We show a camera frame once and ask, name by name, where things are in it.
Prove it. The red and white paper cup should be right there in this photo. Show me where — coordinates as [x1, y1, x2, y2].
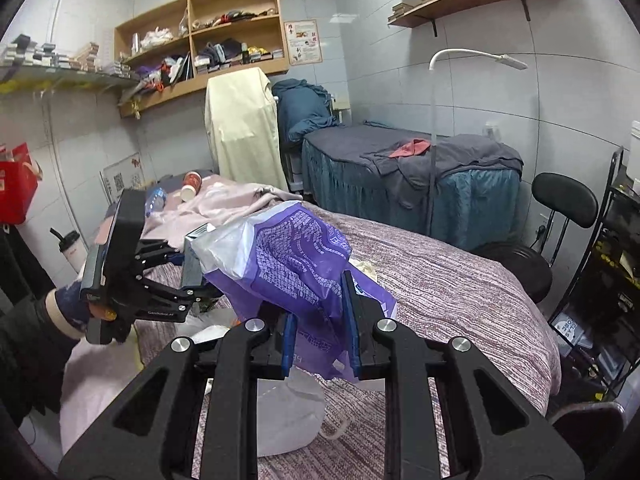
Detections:
[180, 170, 204, 202]

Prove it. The white tissue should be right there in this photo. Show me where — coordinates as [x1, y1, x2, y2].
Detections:
[349, 257, 382, 282]

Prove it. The beige wall box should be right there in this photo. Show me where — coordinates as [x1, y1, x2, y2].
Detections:
[332, 94, 354, 126]

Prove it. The person's left forearm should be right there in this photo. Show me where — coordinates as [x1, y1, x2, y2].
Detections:
[0, 290, 81, 431]

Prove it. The black chair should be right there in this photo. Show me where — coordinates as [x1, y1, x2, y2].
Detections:
[472, 172, 600, 306]

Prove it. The black mesh cart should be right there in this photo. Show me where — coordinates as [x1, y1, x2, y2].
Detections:
[547, 146, 640, 402]

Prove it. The wall poster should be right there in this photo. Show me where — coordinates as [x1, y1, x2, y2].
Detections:
[283, 18, 321, 66]

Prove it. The cream cloth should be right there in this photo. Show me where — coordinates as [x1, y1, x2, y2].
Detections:
[204, 67, 284, 192]

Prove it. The red cloth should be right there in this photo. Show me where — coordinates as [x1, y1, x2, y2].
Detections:
[388, 139, 432, 160]

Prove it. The white sign board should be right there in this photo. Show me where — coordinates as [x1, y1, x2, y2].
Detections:
[99, 152, 146, 206]

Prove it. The red gift bag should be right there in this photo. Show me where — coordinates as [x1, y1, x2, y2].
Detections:
[0, 142, 44, 226]

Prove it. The pink blanket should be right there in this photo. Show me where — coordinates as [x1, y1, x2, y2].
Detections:
[60, 174, 307, 457]

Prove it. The white tumbler with straw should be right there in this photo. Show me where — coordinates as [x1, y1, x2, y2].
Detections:
[49, 228, 84, 274]

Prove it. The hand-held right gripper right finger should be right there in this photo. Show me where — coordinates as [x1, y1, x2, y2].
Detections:
[341, 270, 586, 480]

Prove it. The glass wall shelf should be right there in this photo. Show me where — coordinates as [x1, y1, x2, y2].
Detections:
[0, 62, 142, 92]

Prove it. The white floor lamp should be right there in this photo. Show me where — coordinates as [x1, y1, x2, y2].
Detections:
[427, 48, 529, 237]

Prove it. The white plastic bag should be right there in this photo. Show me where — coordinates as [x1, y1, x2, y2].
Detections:
[175, 309, 327, 457]

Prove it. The small grey carton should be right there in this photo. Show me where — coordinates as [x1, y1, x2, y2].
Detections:
[182, 225, 217, 292]

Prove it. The wooden wall cabinet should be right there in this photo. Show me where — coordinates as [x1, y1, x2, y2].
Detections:
[113, 0, 291, 119]

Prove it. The person's left hand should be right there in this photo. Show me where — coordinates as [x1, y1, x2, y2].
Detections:
[54, 280, 95, 333]

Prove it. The clear water bottle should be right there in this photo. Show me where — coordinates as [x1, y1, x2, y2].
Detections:
[144, 187, 169, 219]

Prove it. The massage bed with teal skirt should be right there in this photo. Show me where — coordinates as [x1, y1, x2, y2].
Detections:
[301, 121, 524, 249]

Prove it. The blue cloth pile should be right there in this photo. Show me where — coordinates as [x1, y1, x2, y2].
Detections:
[271, 78, 339, 144]

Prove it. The grey bed sheet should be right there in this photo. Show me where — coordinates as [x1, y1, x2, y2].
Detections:
[304, 121, 524, 189]

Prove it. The purple plastic bag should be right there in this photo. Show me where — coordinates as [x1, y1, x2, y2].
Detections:
[191, 201, 399, 383]

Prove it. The white plastic container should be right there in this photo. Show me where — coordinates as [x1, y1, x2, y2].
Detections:
[627, 119, 640, 169]

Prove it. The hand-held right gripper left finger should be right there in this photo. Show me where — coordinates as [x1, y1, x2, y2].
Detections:
[57, 312, 301, 480]

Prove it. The row of boxes on glass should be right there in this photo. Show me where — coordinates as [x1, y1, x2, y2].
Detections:
[0, 34, 136, 77]

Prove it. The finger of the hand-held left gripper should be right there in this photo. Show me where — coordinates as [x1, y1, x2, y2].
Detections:
[130, 275, 227, 325]
[134, 237, 191, 270]

